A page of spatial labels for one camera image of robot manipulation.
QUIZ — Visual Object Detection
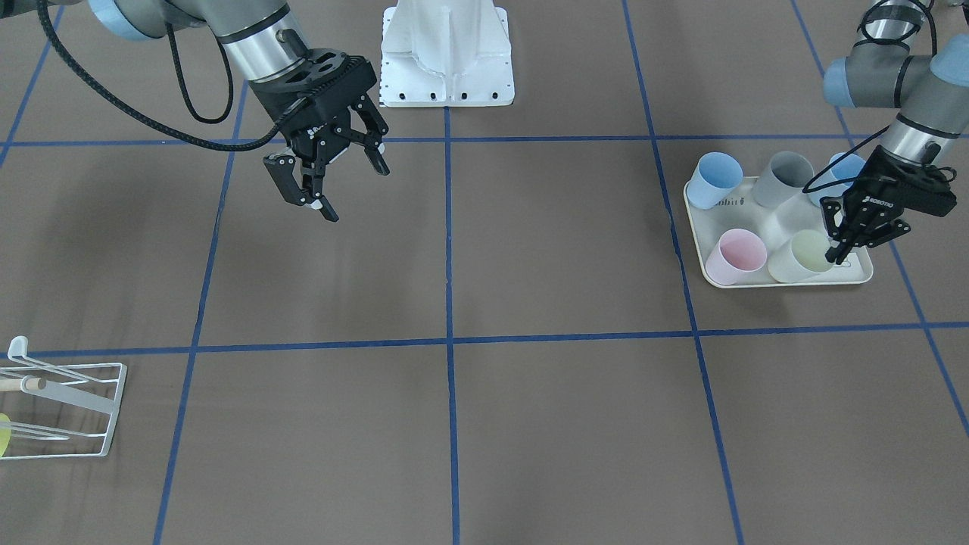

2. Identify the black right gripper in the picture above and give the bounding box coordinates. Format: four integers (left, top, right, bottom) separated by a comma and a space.
250, 49, 391, 222

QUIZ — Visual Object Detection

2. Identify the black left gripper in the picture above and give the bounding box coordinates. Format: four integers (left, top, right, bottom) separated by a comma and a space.
821, 145, 958, 265

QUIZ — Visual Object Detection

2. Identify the cream white plastic cup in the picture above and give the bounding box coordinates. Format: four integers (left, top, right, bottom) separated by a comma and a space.
766, 230, 833, 283

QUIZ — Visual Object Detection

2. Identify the pink plastic cup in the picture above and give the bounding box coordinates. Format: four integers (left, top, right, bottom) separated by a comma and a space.
705, 229, 768, 286

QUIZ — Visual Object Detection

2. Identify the yellow plastic cup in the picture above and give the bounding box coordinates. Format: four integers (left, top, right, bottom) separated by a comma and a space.
0, 413, 13, 456

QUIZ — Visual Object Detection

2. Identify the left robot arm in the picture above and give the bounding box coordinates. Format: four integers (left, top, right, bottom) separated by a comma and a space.
821, 1, 968, 263

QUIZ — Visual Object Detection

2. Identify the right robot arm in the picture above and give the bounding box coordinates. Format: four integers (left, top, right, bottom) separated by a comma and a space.
2, 1, 390, 222

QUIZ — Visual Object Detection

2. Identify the light blue cup back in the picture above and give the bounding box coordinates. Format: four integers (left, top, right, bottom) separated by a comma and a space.
807, 153, 866, 207

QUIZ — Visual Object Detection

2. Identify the light blue cup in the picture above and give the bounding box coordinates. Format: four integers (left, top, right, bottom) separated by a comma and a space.
807, 153, 866, 207
686, 151, 743, 210

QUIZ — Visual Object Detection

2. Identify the grey plastic cup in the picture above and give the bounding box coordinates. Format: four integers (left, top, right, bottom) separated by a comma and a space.
751, 151, 815, 208

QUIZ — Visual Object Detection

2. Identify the light blue cup front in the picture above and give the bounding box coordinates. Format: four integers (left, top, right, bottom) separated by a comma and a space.
686, 151, 743, 210

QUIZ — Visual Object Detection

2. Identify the wooden rack dowel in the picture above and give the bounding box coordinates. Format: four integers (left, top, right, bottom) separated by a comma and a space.
0, 377, 46, 393

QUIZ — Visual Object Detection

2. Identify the cream serving tray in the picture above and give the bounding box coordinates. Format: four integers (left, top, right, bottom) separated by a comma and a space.
683, 176, 874, 289

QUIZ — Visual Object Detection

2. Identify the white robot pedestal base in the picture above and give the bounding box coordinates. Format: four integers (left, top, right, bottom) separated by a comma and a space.
379, 1, 516, 107

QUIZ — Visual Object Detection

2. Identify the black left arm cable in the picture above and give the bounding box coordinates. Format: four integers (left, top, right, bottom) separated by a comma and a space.
802, 0, 956, 195

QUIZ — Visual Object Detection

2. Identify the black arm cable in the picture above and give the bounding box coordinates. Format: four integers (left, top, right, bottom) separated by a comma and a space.
802, 0, 956, 195
36, 0, 292, 153

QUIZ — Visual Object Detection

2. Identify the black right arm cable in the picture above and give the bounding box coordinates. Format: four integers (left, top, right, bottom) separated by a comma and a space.
36, 0, 292, 153

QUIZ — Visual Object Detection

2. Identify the white wire cup rack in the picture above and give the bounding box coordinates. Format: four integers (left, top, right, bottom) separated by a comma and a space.
1, 335, 129, 461

